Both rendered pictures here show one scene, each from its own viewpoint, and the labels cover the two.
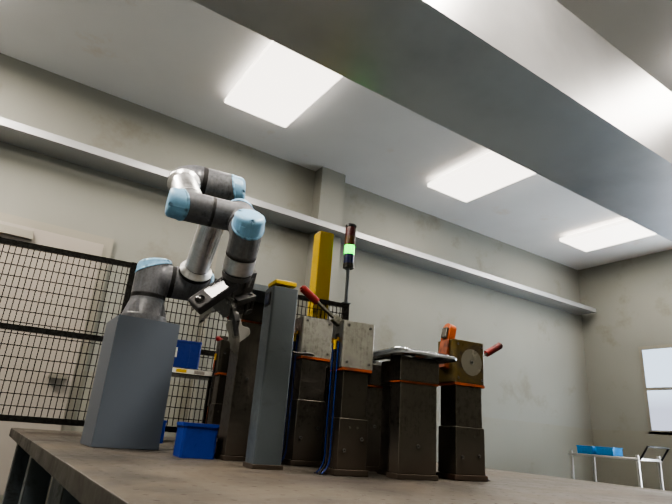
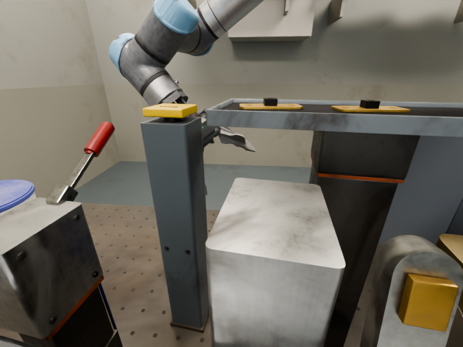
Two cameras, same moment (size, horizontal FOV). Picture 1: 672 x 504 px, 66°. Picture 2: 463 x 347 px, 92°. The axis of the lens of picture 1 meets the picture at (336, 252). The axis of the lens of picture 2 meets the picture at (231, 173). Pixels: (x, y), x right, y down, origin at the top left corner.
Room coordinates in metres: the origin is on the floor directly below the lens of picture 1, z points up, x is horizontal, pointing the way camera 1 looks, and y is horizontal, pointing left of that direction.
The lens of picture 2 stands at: (1.62, -0.08, 1.20)
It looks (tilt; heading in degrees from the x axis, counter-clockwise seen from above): 24 degrees down; 128
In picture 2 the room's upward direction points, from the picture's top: straight up
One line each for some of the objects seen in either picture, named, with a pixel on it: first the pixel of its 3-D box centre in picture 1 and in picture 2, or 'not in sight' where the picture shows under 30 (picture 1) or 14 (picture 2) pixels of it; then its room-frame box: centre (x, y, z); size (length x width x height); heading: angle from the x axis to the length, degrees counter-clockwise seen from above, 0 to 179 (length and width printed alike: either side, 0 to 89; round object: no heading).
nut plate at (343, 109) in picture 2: not in sight; (369, 104); (1.58, 0.26, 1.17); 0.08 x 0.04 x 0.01; 35
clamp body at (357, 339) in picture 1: (344, 396); (79, 319); (1.32, -0.05, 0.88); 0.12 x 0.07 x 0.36; 116
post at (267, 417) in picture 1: (272, 374); (184, 236); (1.34, 0.14, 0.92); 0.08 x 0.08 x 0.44; 26
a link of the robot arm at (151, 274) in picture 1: (154, 277); not in sight; (1.78, 0.64, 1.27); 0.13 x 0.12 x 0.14; 114
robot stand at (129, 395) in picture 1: (131, 382); (459, 206); (1.78, 0.65, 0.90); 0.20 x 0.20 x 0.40; 32
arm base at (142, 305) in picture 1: (145, 309); not in sight; (1.78, 0.65, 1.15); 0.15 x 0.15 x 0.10
